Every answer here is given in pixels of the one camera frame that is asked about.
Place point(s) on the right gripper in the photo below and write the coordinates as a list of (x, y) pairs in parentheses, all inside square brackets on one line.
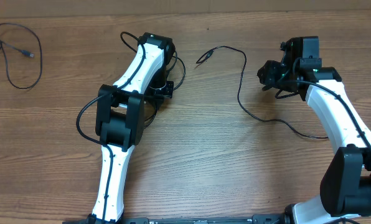
[(267, 77)]

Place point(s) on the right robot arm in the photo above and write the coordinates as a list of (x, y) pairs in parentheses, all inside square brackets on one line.
[(345, 189)]

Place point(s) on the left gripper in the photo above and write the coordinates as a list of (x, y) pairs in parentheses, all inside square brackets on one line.
[(159, 96)]

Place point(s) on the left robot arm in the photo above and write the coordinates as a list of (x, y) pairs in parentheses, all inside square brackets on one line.
[(120, 119)]

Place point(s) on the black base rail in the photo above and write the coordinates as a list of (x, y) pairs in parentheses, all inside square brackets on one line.
[(277, 218)]

